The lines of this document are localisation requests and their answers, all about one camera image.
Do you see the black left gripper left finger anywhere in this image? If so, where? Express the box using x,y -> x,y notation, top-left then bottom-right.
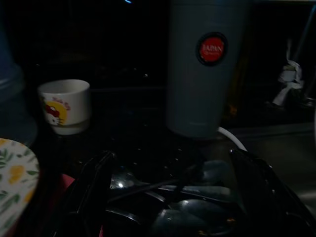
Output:
41,150 -> 117,237

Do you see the pale stacked plastic container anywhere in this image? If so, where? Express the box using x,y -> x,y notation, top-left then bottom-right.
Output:
0,0 -> 38,146

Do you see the grey tumbler with red sticker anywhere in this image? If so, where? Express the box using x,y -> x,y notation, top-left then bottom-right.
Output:
164,0 -> 250,141

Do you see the stainless steel sink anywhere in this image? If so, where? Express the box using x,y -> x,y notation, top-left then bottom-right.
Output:
222,120 -> 316,237

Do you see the red bowl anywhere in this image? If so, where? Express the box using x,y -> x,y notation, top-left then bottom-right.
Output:
56,172 -> 104,237

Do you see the white cartoon print cup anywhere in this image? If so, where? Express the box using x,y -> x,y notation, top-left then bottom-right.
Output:
37,79 -> 91,136

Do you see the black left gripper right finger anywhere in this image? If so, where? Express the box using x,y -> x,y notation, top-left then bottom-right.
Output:
228,149 -> 316,237

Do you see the floral lemon print plate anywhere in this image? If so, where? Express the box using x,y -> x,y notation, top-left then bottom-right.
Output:
0,138 -> 40,237

